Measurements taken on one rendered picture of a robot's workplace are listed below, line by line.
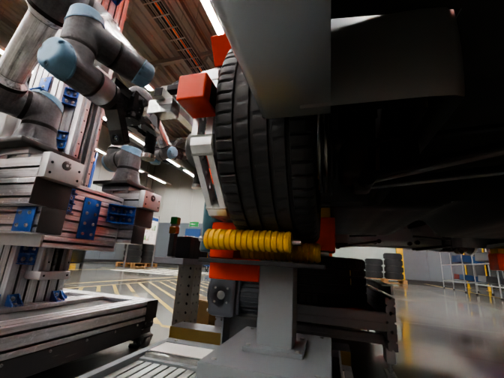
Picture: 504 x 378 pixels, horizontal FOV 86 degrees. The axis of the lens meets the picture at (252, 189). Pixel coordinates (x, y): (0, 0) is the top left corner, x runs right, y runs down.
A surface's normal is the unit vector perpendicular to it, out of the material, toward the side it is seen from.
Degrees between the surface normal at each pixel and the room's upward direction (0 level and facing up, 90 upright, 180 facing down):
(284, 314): 90
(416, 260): 90
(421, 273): 90
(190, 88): 90
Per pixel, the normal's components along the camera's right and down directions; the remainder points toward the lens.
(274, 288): -0.27, -0.27
